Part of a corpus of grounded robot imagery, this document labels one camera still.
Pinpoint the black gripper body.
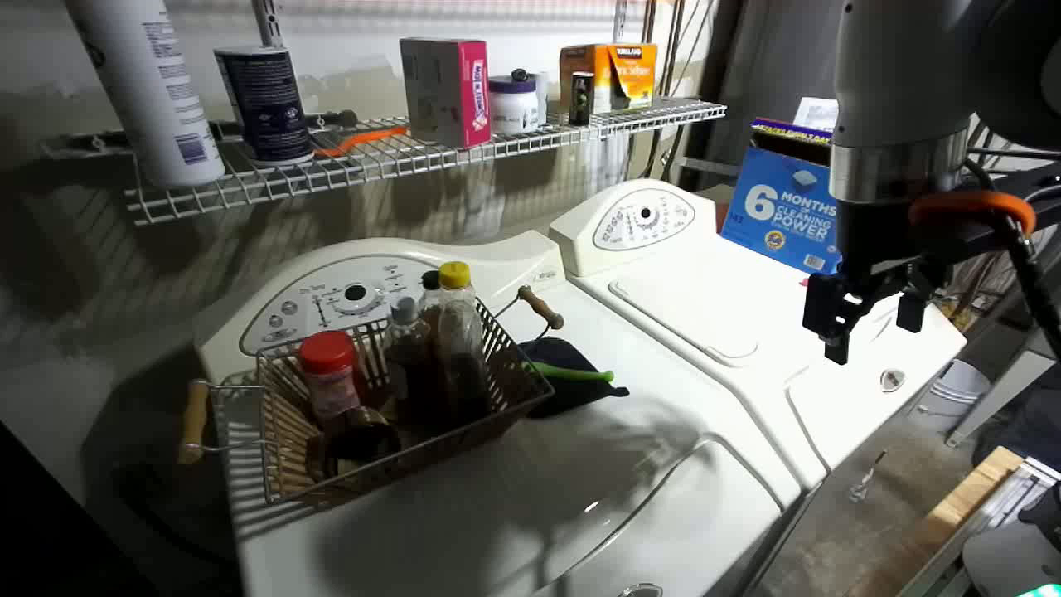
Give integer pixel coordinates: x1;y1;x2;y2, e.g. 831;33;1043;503
832;203;939;306

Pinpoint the wire basket with wooden handles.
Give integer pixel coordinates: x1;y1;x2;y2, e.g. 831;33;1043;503
177;306;555;538

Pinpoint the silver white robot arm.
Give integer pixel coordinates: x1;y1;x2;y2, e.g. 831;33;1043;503
802;0;1061;360

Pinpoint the right white washing machine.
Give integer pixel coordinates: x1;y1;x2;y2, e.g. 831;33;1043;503
546;178;966;487

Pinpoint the white washing machine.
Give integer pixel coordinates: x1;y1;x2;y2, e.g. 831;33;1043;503
239;231;798;597
546;178;966;487

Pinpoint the left white washing machine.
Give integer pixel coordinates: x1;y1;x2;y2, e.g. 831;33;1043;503
239;231;798;597

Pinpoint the blue and orange carton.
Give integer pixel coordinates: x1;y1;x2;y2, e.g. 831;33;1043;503
722;95;842;275

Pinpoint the wooden plank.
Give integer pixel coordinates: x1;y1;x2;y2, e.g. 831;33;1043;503
853;447;1021;597

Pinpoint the black cloth pad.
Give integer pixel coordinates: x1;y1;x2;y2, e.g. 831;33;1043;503
522;339;627;418

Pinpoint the green stick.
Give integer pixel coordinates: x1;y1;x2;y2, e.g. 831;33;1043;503
523;360;613;384

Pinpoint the orange Kirkland box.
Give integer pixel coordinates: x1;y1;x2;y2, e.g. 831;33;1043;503
561;44;658;126

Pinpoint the white jar purple lid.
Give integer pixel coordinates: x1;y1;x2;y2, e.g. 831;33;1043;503
489;68;542;135

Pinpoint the yellow cap dark sauce bottle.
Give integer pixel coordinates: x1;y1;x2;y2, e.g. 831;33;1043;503
438;263;489;425

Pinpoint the black cap dark bottle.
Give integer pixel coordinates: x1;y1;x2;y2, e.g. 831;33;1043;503
387;267;451;432

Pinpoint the pink and grey box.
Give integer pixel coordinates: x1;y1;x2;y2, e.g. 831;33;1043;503
402;39;492;148

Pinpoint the orange tool on shelf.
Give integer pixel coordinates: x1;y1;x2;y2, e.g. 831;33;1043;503
317;126;409;158

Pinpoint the red cap spice jar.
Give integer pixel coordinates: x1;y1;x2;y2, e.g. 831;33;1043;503
294;330;361;428

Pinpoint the dark blue canister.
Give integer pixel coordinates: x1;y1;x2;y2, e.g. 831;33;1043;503
215;45;313;162

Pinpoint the white spray bottle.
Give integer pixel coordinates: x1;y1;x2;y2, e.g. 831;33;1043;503
65;0;227;190

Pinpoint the black cable with orange ring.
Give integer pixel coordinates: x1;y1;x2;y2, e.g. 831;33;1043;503
908;190;1061;360

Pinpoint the white wire shelf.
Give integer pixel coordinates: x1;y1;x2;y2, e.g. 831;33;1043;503
122;95;728;226

